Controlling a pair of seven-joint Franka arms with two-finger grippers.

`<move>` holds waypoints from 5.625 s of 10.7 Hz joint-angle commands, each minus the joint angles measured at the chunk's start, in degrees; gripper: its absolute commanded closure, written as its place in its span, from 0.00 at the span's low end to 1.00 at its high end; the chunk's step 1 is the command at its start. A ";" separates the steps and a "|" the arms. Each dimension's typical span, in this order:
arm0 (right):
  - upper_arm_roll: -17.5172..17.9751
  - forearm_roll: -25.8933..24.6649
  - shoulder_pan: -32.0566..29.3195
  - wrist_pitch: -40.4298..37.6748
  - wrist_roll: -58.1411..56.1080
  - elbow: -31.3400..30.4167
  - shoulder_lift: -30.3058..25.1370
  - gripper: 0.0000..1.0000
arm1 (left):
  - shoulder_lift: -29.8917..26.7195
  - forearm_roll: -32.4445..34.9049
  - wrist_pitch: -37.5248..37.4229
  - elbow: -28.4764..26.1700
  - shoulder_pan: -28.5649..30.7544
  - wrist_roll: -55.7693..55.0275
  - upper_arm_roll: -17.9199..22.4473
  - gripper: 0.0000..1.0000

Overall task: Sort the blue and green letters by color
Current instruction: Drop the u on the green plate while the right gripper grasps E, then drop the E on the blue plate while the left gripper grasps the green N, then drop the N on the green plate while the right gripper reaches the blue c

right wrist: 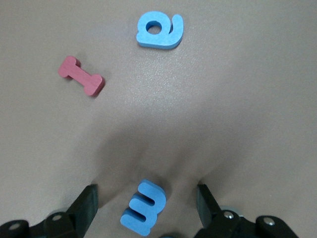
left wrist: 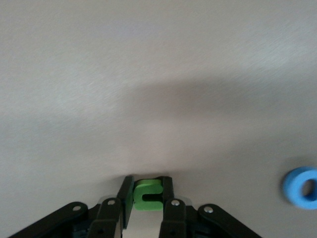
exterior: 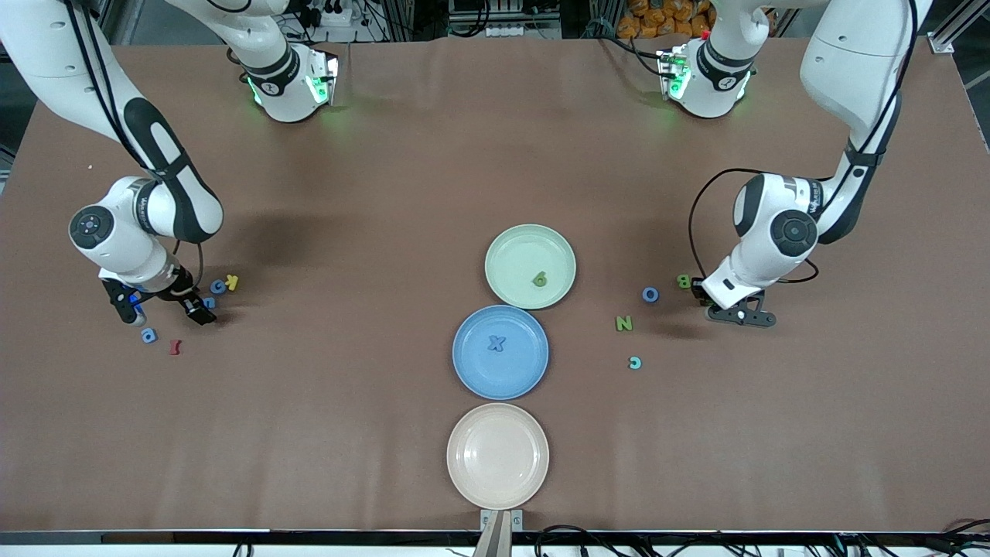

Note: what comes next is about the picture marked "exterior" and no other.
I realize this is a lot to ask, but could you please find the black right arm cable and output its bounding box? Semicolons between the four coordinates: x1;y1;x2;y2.
66;0;207;299

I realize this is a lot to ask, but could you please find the beige plate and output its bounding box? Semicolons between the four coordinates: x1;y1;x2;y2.
446;402;550;511

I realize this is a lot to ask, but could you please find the blue plate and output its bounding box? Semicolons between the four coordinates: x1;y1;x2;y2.
452;305;550;401

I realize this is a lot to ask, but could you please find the white power strip with plugs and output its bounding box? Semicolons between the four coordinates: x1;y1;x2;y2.
298;0;353;28

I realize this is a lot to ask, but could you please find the brown table mat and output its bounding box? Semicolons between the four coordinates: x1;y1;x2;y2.
0;35;990;535

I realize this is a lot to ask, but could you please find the aluminium frame corner post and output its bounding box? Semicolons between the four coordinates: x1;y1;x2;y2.
928;0;990;56

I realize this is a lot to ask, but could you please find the orange fruit pile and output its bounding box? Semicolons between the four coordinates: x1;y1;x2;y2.
616;0;716;39

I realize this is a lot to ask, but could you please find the pale green plate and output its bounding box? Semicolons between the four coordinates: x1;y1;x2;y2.
485;224;577;310

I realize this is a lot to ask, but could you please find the black cable loop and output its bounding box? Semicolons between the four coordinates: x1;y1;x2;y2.
534;525;620;557

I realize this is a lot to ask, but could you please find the grey metal mount bracket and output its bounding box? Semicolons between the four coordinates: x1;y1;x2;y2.
480;509;524;557

